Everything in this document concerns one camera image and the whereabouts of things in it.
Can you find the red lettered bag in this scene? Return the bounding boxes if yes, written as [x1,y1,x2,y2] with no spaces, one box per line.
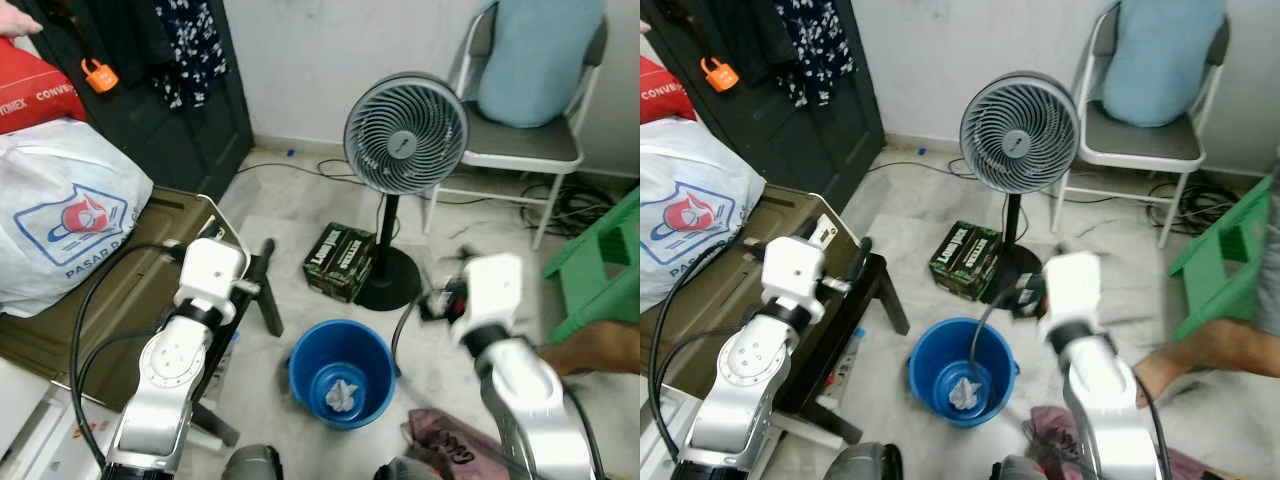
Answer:
[640,55,698,123]
[0,38,89,136]

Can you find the grey robot right leg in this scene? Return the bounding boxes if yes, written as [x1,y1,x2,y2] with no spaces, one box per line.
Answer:
[990,455,1046,480]
[375,455,441,480]

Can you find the blue plastic bucket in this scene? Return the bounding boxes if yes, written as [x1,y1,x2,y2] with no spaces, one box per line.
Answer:
[288,318,398,431]
[907,318,1019,429]

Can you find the grey standing fan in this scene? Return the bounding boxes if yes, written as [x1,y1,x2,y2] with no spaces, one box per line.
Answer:
[958,70,1081,301]
[343,72,469,311]

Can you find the grey robot leg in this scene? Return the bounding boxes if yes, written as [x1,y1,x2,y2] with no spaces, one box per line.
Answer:
[375,455,441,480]
[220,443,286,480]
[990,455,1046,480]
[830,445,906,480]

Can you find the person bare leg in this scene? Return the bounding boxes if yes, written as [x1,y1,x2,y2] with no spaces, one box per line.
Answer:
[545,320,641,379]
[1135,318,1280,406]

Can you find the black printed carton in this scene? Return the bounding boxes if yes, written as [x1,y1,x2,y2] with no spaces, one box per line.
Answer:
[303,222,379,303]
[928,220,1004,301]

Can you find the black door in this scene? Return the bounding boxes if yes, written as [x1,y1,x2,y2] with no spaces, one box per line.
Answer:
[10,0,256,201]
[655,0,886,213]

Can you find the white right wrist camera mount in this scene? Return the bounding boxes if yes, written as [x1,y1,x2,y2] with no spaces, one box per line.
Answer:
[462,253,526,346]
[1040,250,1103,341]

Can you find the white box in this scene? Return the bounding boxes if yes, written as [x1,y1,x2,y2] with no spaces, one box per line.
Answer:
[640,385,701,480]
[0,360,111,480]

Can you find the grey robot left leg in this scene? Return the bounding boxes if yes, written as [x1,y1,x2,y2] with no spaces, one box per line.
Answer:
[220,443,286,480]
[830,445,906,480]

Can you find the light blue cushion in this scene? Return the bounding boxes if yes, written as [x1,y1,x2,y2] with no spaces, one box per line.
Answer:
[1100,0,1229,129]
[476,0,608,129]

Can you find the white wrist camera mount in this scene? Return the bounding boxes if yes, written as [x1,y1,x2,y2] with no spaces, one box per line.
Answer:
[175,238,248,316]
[1040,250,1103,341]
[462,253,526,346]
[760,237,827,316]

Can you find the white printed plastic bag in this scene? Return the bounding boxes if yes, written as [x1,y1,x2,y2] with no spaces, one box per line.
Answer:
[640,118,766,313]
[0,118,156,319]

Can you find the orange padlock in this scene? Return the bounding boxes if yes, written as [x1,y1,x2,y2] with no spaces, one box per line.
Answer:
[80,57,119,94]
[700,57,740,93]

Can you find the green plastic stool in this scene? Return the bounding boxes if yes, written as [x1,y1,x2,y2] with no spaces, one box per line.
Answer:
[1168,175,1276,341]
[543,185,641,346]

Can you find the grey folding chair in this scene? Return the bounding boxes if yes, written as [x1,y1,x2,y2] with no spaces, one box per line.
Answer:
[420,0,611,251]
[1050,0,1233,251]

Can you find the dark floral garment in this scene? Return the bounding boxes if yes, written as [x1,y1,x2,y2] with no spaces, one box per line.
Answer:
[775,0,856,109]
[155,0,229,109]

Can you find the white tissue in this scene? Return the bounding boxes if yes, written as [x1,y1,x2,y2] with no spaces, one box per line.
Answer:
[322,378,366,416]
[945,378,986,413]

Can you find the black floor cable bundle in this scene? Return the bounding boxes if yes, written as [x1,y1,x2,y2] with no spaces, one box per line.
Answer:
[1150,180,1241,236]
[545,180,623,236]

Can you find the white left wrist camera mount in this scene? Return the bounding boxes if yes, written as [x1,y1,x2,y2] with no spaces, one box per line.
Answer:
[760,237,827,316]
[175,238,248,316]

